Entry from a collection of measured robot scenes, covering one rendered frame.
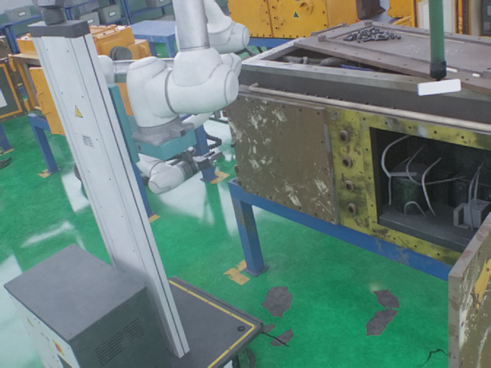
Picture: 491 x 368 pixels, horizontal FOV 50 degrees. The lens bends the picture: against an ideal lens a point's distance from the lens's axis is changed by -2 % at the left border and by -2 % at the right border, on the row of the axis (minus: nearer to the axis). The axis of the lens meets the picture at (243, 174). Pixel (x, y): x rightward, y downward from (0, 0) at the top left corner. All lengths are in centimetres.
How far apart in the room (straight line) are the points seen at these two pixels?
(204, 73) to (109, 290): 89
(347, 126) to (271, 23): 412
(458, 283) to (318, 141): 119
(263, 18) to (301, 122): 401
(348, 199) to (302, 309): 89
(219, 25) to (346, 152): 73
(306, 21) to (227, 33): 384
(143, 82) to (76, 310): 85
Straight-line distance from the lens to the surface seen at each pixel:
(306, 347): 283
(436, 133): 195
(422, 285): 314
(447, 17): 473
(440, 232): 220
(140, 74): 183
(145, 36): 827
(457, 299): 128
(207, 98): 173
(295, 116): 232
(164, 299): 227
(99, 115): 190
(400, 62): 220
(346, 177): 230
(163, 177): 247
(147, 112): 186
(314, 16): 573
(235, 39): 200
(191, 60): 174
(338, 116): 219
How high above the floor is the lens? 200
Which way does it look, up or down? 26 degrees down
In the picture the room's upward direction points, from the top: 12 degrees counter-clockwise
